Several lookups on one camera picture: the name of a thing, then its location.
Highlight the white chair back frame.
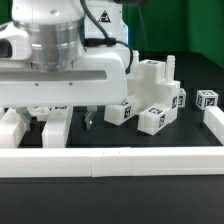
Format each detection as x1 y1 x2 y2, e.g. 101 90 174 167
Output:
0 107 73 149

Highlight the small tagged cube right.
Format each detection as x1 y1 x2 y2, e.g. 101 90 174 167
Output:
196 90 219 110

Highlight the white chair seat panel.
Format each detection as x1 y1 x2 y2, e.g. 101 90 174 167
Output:
127 56 180 123

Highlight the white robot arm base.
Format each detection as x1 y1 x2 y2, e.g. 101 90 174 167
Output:
86 0 128 43

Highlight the white tagged cube part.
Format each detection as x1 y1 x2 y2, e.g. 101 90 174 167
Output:
178 88 186 108

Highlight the black cable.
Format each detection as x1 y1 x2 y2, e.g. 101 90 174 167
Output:
79 0 134 64

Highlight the white threaded peg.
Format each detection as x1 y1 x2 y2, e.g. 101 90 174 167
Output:
165 55 175 82
130 50 139 73

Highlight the white fence wall rail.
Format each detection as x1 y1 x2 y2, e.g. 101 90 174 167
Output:
0 146 224 178

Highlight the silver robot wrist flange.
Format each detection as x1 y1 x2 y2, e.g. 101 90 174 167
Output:
11 0 86 73

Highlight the white fence right rail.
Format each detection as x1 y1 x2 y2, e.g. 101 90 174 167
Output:
203 106 224 146

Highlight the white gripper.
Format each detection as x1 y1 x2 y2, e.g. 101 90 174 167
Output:
0 22 130 130

